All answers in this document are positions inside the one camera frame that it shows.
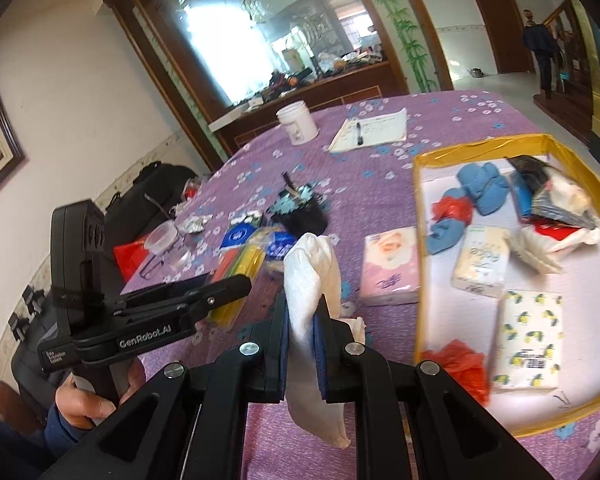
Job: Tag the wooden door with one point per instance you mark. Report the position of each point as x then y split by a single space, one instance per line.
500 20

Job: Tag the black cup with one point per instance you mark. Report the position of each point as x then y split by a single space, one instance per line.
305 217

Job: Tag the red label wet wipe packet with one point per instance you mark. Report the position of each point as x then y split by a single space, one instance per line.
535 250

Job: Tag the yellow rimmed white box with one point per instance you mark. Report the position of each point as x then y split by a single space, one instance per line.
595 310

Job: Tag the person's left forearm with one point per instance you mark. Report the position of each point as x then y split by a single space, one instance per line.
10 445

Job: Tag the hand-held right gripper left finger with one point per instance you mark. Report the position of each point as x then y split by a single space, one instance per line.
275 360

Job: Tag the clear plastic lid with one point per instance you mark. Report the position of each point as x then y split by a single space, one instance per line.
177 261

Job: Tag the wooden staircase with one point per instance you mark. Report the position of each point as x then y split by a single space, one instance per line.
565 95

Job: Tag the red and blue packet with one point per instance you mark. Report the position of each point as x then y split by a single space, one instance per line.
522 195

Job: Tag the white plastic jar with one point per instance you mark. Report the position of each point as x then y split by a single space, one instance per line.
300 125

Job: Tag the black plastic packet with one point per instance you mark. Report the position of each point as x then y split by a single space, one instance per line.
535 170

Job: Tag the crumpled foil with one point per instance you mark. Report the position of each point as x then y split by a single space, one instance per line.
194 222

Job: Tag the wooden mirror cabinet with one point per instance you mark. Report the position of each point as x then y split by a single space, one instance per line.
360 80

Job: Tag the black backpack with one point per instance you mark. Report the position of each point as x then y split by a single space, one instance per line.
150 185

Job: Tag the pink tissue pack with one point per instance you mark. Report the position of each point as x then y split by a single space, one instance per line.
390 265

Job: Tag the red plastic bag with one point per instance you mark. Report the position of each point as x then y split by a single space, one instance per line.
460 367
130 260
447 207

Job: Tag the paper notepad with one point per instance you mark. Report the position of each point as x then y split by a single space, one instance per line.
380 130

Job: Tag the metal kettle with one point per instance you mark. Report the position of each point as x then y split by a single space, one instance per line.
475 72

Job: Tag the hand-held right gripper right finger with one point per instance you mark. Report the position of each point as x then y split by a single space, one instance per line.
322 355

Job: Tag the blue snack packet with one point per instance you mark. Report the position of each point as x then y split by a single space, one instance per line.
237 236

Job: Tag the white cloth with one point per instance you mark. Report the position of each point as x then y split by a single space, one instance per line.
310 270

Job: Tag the clear plastic container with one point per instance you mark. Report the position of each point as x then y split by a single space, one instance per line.
162 240

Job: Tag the person's left hand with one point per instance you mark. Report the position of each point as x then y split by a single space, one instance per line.
80 405

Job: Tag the dark blue packet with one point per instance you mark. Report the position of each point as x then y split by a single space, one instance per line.
280 244

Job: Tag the purple floral tablecloth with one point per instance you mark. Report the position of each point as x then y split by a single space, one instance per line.
390 160

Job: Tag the cream tissue pack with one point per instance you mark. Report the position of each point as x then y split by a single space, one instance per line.
480 265

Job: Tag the blue shoe cover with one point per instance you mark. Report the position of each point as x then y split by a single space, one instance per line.
482 187
445 237

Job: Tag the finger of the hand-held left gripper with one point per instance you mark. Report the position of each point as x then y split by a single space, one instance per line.
220 292
180 287

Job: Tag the lemon print tissue pack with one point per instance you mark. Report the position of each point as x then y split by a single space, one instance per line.
527 340

